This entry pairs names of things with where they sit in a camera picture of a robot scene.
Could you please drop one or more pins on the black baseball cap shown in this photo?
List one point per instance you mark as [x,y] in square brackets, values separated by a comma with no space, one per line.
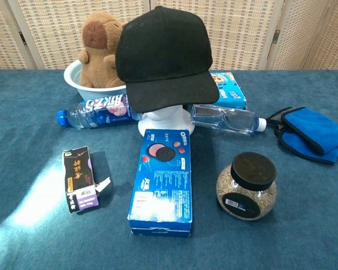
[163,56]

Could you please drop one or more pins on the folded blue towel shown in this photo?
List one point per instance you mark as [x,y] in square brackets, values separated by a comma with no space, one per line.
[312,129]

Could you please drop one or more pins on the white foam mannequin head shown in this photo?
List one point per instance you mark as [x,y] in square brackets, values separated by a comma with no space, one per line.
[163,119]

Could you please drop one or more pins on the blue Oreo cookie box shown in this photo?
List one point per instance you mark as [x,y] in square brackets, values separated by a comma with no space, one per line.
[160,182]

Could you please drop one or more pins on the clear white-capped water bottle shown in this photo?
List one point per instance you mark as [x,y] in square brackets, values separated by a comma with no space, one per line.
[228,119]

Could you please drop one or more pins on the blue-capped labelled drink bottle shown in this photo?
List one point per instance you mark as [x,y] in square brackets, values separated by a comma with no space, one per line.
[101,112]

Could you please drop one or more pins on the blue chocolate chip cookie box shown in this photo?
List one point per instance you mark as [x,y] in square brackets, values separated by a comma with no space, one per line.
[232,95]

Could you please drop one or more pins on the glass jar with black lid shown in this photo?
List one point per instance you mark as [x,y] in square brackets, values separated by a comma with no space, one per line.
[246,185]

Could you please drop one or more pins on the small black purple carton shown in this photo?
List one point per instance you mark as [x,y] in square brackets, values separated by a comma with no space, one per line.
[79,180]

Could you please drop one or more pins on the brown capybara plush toy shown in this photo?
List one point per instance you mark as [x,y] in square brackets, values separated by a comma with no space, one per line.
[98,56]

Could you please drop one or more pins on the light blue plastic basin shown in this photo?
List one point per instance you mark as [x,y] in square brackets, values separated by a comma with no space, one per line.
[73,80]

